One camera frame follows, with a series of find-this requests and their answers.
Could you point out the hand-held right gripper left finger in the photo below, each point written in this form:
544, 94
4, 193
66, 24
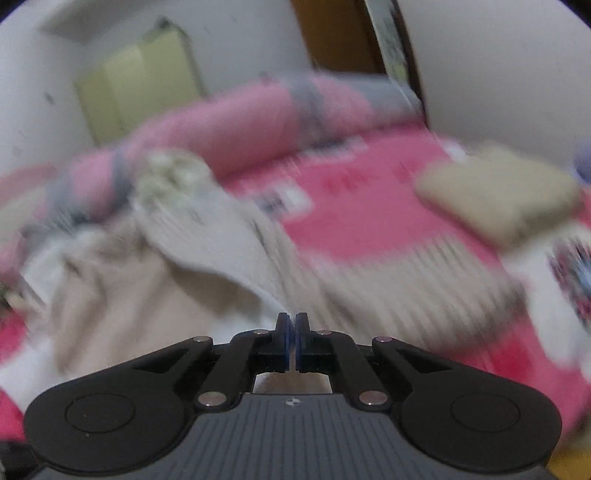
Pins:
287, 344

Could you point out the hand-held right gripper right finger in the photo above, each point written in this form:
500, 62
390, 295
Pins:
300, 344

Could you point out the white sweatshirt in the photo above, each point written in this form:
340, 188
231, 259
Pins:
217, 240

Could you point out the pink floral bed blanket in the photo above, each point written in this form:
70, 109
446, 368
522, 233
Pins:
369, 212

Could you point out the light beige garment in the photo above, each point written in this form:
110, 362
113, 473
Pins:
115, 300

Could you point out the pink grey rolled quilt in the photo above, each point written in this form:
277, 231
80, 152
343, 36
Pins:
240, 124

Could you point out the folded beige garment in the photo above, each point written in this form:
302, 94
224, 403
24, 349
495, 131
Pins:
498, 194

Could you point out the yellow-green wardrobe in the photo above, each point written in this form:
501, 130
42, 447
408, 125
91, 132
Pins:
134, 78

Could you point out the brown wooden door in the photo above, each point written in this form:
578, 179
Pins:
337, 32

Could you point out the purple cloth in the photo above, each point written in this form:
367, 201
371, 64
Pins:
584, 164

